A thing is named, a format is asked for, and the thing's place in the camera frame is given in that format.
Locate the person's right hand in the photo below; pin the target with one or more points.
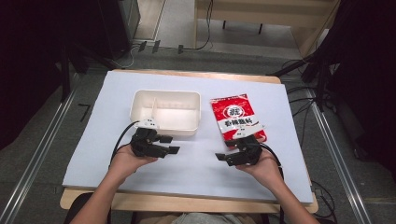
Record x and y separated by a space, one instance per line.
266 169

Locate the light wooden bench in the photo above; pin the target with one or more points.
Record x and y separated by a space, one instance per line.
311 34

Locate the black stand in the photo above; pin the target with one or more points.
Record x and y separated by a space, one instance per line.
66 74
317 77

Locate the red and white seasoning packet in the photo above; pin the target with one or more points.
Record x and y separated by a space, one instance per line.
233 115

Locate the white plastic container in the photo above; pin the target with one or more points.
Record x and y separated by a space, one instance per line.
169 113

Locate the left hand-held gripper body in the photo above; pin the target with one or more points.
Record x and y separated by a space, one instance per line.
144 141

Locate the black cabinet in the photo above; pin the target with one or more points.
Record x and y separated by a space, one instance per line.
120 25

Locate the person's left hand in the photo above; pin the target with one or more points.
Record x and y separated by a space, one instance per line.
124 163

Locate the wooden table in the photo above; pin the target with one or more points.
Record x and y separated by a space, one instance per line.
174 203

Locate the person's grey clothing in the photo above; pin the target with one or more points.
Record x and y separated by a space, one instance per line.
211 218

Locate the dark curtain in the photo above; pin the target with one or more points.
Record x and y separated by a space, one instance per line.
28 62
367 77

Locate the white table cover sheet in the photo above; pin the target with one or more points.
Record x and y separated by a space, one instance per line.
193 165

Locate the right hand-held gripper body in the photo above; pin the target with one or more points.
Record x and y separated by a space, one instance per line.
249 151

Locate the metal floor rail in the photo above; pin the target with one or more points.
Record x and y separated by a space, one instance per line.
37 152
339 155

